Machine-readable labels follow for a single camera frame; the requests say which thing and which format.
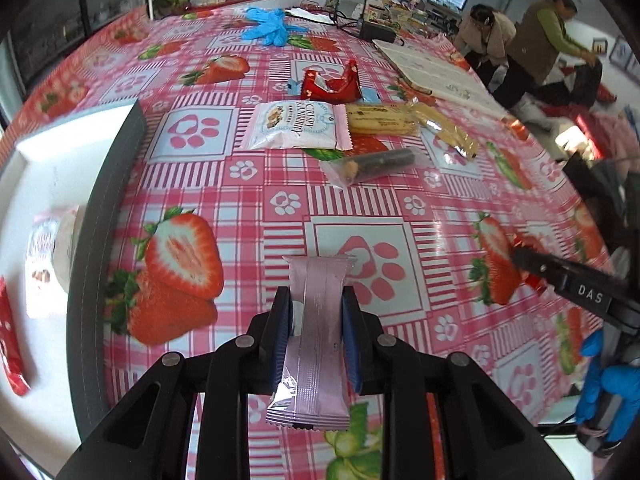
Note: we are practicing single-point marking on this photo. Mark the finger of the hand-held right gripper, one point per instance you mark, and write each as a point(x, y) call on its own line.
point(542, 262)

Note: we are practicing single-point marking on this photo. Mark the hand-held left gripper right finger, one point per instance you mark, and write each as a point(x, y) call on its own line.
point(351, 340)

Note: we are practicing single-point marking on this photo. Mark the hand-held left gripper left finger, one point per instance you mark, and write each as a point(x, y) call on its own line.
point(282, 335)

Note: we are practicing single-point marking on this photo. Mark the clear seaweed roll packet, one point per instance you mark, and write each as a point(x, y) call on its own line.
point(380, 162)

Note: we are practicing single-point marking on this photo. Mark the red triangular snack packet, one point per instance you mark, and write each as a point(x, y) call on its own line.
point(347, 85)

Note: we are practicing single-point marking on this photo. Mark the person's right hand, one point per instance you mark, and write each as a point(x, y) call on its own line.
point(620, 385)

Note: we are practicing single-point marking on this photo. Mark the black bag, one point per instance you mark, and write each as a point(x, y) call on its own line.
point(585, 82)
point(615, 195)

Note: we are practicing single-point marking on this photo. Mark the pink blanket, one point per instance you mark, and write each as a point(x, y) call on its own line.
point(615, 135)

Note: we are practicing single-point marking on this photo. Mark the tan long snack packet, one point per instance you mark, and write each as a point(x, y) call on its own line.
point(447, 132)

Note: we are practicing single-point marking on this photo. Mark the white pink-edged snack packet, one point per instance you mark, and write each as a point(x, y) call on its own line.
point(290, 127)

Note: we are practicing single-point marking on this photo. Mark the yellow cake packet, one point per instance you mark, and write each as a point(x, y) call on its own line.
point(382, 119)

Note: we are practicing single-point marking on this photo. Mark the small red snack packet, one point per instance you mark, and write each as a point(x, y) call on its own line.
point(312, 85)

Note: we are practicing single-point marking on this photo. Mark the white pink snack packet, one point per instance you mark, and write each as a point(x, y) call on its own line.
point(45, 245)

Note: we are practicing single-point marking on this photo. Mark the red dotted snack packet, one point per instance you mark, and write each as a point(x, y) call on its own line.
point(10, 345)

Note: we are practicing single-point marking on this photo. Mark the blue glove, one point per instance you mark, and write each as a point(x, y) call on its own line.
point(275, 34)
point(260, 15)

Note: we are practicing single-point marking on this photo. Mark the potted plant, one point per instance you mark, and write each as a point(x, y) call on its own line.
point(172, 0)

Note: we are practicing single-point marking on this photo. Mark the glass display cabinet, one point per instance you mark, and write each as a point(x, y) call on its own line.
point(60, 20)

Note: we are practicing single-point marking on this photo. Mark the picture frame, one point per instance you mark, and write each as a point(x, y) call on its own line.
point(600, 46)
point(622, 52)

